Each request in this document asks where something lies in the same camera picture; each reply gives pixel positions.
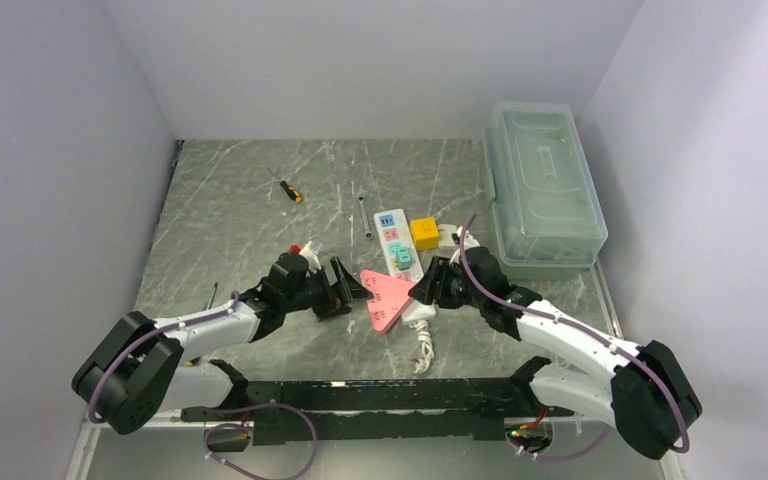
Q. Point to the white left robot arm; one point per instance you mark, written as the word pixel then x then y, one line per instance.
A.
pixel 144 366

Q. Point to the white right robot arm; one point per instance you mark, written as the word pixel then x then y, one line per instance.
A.
pixel 640 391

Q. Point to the teal plug adapter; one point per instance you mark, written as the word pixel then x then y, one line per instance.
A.
pixel 401 256

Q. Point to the black aluminium base frame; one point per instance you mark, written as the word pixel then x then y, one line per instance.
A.
pixel 275 413

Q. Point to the small black orange screwdriver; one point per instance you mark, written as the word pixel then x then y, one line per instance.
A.
pixel 292 193

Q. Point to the yellow black large screwdriver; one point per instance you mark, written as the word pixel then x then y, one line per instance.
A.
pixel 208 305

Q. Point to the white power strip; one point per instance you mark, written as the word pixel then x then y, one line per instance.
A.
pixel 393 232

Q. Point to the pink triangular plug adapter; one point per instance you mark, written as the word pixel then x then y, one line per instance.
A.
pixel 390 299

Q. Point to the yellow cube plug adapter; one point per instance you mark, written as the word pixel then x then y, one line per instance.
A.
pixel 425 233

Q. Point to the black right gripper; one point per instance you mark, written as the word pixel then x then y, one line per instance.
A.
pixel 428 289

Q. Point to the silver combination wrench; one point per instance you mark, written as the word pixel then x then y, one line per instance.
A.
pixel 368 234

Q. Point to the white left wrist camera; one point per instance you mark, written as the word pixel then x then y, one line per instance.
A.
pixel 310 251

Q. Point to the white plug adapter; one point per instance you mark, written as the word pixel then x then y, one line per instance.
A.
pixel 448 237

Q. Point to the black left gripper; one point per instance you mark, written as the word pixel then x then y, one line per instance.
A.
pixel 348 287

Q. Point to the translucent green storage box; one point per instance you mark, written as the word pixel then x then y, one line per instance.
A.
pixel 539 188

